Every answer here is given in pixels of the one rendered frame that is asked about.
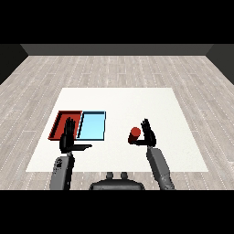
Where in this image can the red shallow open box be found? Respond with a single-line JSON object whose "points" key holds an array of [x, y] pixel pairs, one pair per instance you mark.
{"points": [[62, 125]]}

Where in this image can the dark grey robot body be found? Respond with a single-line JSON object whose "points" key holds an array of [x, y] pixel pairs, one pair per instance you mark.
{"points": [[116, 183]]}

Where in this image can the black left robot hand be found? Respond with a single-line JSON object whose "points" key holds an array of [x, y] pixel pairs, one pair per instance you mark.
{"points": [[67, 140]]}

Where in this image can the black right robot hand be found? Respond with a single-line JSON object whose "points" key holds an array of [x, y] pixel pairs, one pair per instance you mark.
{"points": [[149, 135]]}

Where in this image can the red can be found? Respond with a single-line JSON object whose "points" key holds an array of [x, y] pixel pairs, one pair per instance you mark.
{"points": [[134, 135]]}

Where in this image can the light blue shallow open box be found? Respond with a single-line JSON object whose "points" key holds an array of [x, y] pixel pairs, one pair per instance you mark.
{"points": [[91, 125]]}

